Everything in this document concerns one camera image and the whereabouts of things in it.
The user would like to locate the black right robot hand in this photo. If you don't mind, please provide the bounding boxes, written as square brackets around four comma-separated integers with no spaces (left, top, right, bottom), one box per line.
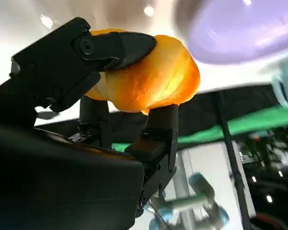
[0,16,179,230]

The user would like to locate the orange and white bread roll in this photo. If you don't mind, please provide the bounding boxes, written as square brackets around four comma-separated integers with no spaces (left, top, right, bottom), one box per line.
[84,28,201,115]

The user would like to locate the black pole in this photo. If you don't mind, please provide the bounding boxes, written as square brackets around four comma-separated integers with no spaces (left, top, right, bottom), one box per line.
[214,92,254,230]

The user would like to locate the green cloth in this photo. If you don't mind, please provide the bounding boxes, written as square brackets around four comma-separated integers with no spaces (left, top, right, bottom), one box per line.
[111,105,288,153]

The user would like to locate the lilac plate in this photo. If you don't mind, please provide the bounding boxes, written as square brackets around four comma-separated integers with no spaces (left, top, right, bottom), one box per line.
[187,0,288,65]

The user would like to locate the pale green mug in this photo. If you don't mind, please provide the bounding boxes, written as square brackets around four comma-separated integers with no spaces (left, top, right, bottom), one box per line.
[272,58,288,108]

